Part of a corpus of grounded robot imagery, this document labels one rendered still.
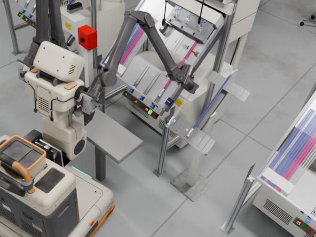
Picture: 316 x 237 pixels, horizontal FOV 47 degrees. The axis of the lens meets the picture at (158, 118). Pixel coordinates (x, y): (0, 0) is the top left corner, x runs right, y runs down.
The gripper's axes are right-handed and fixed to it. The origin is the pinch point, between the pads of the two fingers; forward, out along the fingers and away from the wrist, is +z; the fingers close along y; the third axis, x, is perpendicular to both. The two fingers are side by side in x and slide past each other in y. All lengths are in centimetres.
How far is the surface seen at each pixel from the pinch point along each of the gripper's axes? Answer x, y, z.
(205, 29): -39.1, 22.8, 9.7
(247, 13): -70, 15, 35
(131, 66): 10, 60, 19
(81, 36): 13, 125, 29
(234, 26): -56, 15, 31
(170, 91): 9.1, 20.6, 17.3
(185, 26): -34, 37, 10
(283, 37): -144, 48, 264
